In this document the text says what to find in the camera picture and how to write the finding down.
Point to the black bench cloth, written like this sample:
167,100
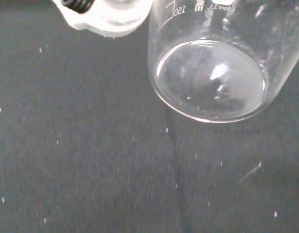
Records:
91,145

